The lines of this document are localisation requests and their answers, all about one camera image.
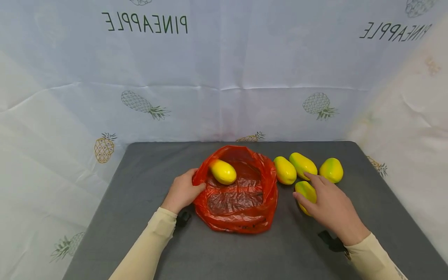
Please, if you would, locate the person's right hand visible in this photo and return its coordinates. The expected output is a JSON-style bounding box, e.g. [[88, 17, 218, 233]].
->
[[292, 172, 371, 247]]

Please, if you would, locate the person's left hand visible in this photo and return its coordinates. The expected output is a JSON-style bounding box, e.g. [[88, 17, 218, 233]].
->
[[161, 168, 207, 215]]

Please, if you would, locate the yellow green mango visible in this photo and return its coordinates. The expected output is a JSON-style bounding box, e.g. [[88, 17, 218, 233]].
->
[[273, 156, 298, 186], [294, 181, 318, 217], [318, 157, 344, 184], [209, 159, 238, 186], [289, 152, 319, 182]]

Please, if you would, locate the red plastic bag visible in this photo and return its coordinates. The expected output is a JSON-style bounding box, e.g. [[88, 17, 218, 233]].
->
[[192, 145, 279, 235]]

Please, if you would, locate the person's right forearm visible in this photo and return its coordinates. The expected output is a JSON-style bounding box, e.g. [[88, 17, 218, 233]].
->
[[344, 233, 409, 280]]

